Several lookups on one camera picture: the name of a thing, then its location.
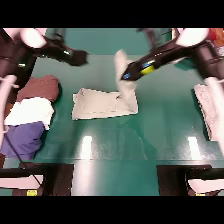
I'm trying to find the pale pink garment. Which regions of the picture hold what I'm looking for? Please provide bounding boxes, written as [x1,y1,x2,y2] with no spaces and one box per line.
[193,83,221,142]

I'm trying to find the orange garment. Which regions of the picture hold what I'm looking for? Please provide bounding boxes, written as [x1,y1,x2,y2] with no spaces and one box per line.
[207,28,224,48]

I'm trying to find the brown garment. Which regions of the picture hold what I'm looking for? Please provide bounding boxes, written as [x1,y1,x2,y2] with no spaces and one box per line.
[15,75,61,104]

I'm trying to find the cream shirt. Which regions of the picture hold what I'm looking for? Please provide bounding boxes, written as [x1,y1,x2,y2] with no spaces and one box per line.
[71,49,139,121]

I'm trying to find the purple garment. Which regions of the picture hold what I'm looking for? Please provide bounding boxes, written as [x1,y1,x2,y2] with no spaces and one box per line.
[0,121,47,161]

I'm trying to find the white garment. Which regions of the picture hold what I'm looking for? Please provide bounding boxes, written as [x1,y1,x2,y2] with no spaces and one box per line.
[3,96,55,131]

